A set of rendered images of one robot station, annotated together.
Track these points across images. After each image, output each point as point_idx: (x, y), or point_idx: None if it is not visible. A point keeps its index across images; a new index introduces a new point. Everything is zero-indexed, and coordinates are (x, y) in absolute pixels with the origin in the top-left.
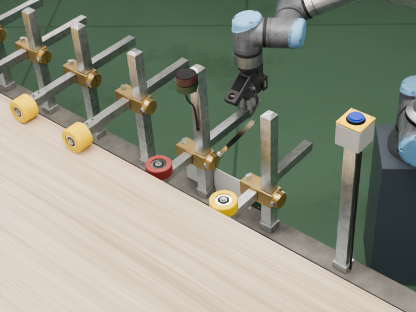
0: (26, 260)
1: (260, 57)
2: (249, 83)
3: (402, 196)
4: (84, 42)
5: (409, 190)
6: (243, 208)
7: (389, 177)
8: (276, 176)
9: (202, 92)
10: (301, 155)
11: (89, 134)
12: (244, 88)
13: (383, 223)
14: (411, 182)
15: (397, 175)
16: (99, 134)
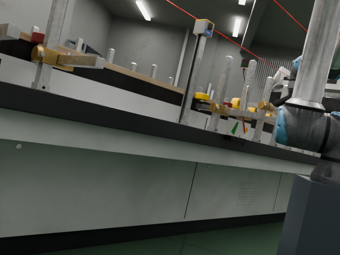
0: None
1: (294, 82)
2: (286, 98)
3: (292, 206)
4: (284, 93)
5: (295, 201)
6: (207, 107)
7: (294, 183)
8: (219, 95)
9: (248, 72)
10: (250, 113)
11: (237, 100)
12: (281, 98)
13: (282, 235)
14: (297, 192)
15: (296, 181)
16: (270, 142)
